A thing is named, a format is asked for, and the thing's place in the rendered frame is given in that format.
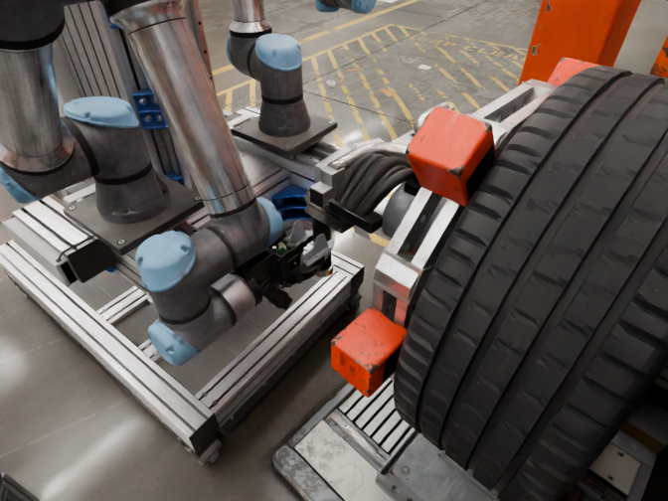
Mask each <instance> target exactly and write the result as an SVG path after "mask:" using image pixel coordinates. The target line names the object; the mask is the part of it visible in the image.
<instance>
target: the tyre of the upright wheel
mask: <svg viewBox="0 0 668 501"><path fill-rule="evenodd" d="M667 364H668V83H665V81H664V79H662V78H657V77H654V76H649V75H644V74H640V73H637V74H633V73H632V72H631V71H626V70H622V69H617V68H613V67H608V66H595V67H591V68H587V69H585V70H583V71H580V72H578V73H577V74H575V75H573V76H572V77H570V78H569V79H568V80H566V81H565V82H564V83H562V84H561V85H560V86H558V87H557V88H556V89H555V90H554V91H553V92H552V93H551V94H550V95H549V96H548V97H547V98H546V99H545V100H544V101H543V102H542V103H541V104H540V105H539V106H538V107H537V108H536V109H535V111H534V112H533V113H532V114H531V116H529V117H528V119H527V120H526V121H525V122H524V124H523V125H522V126H521V127H520V128H519V130H518V131H517V133H516V134H515V135H514V136H513V137H512V139H511V140H510V141H509V143H508V144H507V145H506V147H505V148H504V150H503V152H501V154H500V155H499V156H498V158H497V159H496V161H495V162H494V164H493V166H492V168H490V169H489V171H488V172H487V174H486V175H485V177H484V178H483V180H482V182H481V183H480V185H479V186H478V189H477V190H476V191H475V193H474V194H473V196H472V197H471V199H470V201H469V202H468V205H467V207H466V208H465V209H464V211H463V212H462V214H461V216H460V218H459V219H458V221H457V223H456V225H455V226H454V229H453V231H452V232H451V234H450V235H449V237H448V239H447V241H446V243H445V245H444V248H443V249H442V251H441V252H440V254H439V256H438V258H437V260H436V262H435V264H434V268H433V269H432V271H431V273H430V275H429V277H428V279H427V281H426V283H425V287H424V289H423V290H422V292H421V294H420V297H419V299H418V302H417V305H416V309H415V311H414V313H413V315H412V318H411V321H410V324H409V326H408V329H407V332H406V335H405V338H404V341H403V344H402V347H401V351H400V355H399V358H398V362H397V367H396V371H395V379H394V402H395V406H396V410H397V412H398V414H399V415H400V417H401V418H402V419H403V420H404V421H405V422H406V423H408V424H409V425H410V426H411V427H412V428H414V429H415V430H416V431H417V432H419V433H422V434H423V436H424V438H425V439H427V440H428V441H429V442H430V443H432V444H433V445H434V446H435V447H436V448H438V449H439V450H445V454H446V456H447V457H449V458H450V459H451V460H452V461H453V462H455V463H456V464H457V465H458V466H460V467H461V468H462V469H463V470H464V471H466V470H468V469H469V468H470V469H471V470H473V471H474V472H473V474H472V477H473V478H475V479H476V480H477V481H478V482H480V483H481V484H482V485H483V486H484V487H486V488H487V489H488V490H489V491H490V490H491V489H493V488H495V489H496V490H497V491H498V492H499V494H498V498H499V499H500V500H502V501H560V500H561V498H563V497H564V496H565V495H566V494H567V493H568V491H569V490H571V489H572V488H573V486H574V485H575V484H576V483H577V482H578V481H579V480H580V478H581V477H582V476H583V475H584V474H585V473H586V472H587V470H588V469H589V468H590V467H591V465H592V464H593V462H594V461H596V460H597V458H598V457H599V456H600V455H601V453H602V452H603V450H604V449H605V448H606V447H607V446H608V445H609V443H610V442H611V441H612V439H613V438H614V437H615V436H616V434H617V433H618V431H619V430H620V429H621V428H622V426H623V425H624V424H625V422H626V421H627V420H628V418H629V417H630V416H631V414H632V413H633V412H634V410H635V409H636V407H637V406H638V404H639V403H640V402H641V401H642V399H643V398H644V397H645V395H646V394H647V392H648V391H649V390H650V388H651V387H652V385H653V384H654V382H655V381H656V379H657V378H658V377H659V376H660V374H661V373H662V371H663V370H664V368H665V367H666V366H667Z"/></svg>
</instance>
